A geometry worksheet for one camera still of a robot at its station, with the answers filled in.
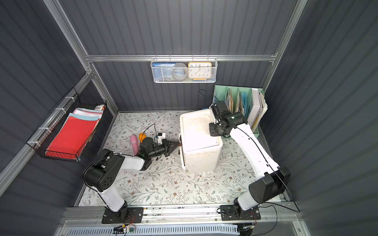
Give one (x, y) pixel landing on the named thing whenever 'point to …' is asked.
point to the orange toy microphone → (141, 136)
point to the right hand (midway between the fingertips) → (219, 130)
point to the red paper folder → (72, 137)
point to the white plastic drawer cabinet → (199, 152)
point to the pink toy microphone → (133, 138)
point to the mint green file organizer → (238, 99)
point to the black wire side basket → (41, 140)
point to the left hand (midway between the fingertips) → (178, 144)
